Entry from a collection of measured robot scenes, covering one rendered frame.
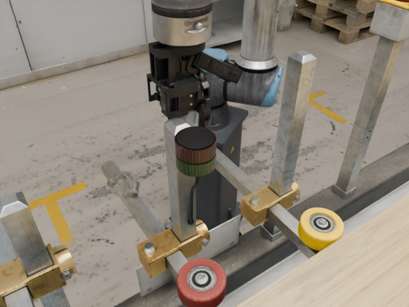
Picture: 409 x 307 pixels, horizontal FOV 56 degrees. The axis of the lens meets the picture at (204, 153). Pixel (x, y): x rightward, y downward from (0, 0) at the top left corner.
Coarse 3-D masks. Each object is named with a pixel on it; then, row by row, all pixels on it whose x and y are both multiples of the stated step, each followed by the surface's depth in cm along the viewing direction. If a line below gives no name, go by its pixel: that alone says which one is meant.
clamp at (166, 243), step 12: (204, 228) 75; (156, 240) 72; (168, 240) 72; (192, 240) 72; (204, 240) 74; (156, 252) 70; (168, 252) 70; (192, 252) 74; (144, 264) 71; (156, 264) 70
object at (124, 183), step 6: (120, 174) 87; (126, 174) 85; (132, 174) 87; (108, 180) 84; (114, 180) 85; (120, 180) 85; (126, 180) 85; (132, 180) 85; (108, 186) 84; (114, 186) 84; (120, 186) 83; (126, 186) 83; (132, 186) 84; (138, 186) 84; (120, 192) 83; (126, 192) 83; (132, 192) 82; (138, 192) 83
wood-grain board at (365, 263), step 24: (384, 216) 73; (408, 216) 73; (360, 240) 68; (384, 240) 68; (408, 240) 68; (312, 264) 64; (336, 264) 64; (360, 264) 64; (384, 264) 64; (408, 264) 64; (264, 288) 61; (288, 288) 61; (312, 288) 61; (336, 288) 61; (360, 288) 61; (384, 288) 61; (408, 288) 61
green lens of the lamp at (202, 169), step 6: (180, 162) 55; (210, 162) 55; (180, 168) 55; (186, 168) 55; (192, 168) 54; (198, 168) 54; (204, 168) 55; (210, 168) 55; (186, 174) 55; (192, 174) 55; (198, 174) 55; (204, 174) 55
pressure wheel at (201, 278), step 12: (192, 264) 64; (204, 264) 64; (216, 264) 64; (180, 276) 62; (192, 276) 62; (204, 276) 61; (216, 276) 62; (180, 288) 60; (192, 288) 60; (204, 288) 60; (216, 288) 60; (192, 300) 59; (204, 300) 59; (216, 300) 60
